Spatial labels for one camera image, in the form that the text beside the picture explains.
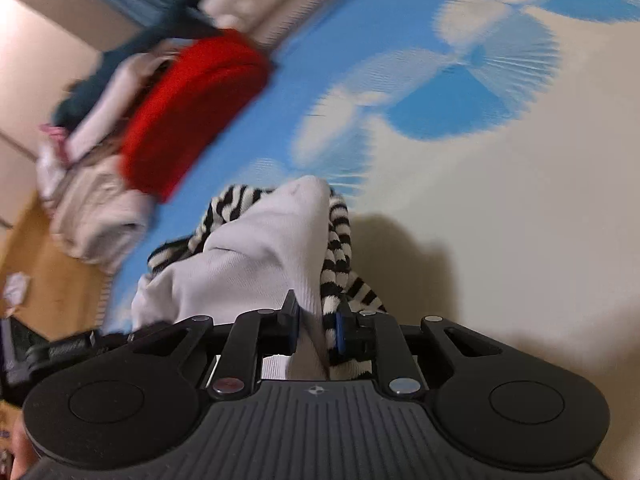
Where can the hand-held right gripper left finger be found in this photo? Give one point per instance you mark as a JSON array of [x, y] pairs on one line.
[[295, 327]]

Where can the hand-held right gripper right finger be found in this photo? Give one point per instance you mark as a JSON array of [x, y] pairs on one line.
[[342, 332]]

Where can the white black striped sock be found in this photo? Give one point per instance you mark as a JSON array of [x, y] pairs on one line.
[[260, 250]]

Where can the white crumpled paper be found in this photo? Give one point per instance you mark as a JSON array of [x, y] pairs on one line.
[[16, 287]]

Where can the beige folded garment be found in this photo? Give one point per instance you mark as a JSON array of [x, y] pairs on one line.
[[100, 210]]

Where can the pink white cloth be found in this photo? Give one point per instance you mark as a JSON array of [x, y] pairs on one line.
[[50, 165]]

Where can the blue white printed blanket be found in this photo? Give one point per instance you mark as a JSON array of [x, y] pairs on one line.
[[500, 185]]

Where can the white folded garment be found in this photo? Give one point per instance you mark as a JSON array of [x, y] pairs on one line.
[[100, 120]]

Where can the red folded garment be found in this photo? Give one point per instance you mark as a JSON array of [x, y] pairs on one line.
[[190, 110]]

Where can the dark teal garment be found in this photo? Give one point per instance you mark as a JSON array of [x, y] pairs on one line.
[[115, 70]]

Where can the white fluffy cloth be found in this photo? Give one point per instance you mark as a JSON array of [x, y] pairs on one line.
[[230, 5]]

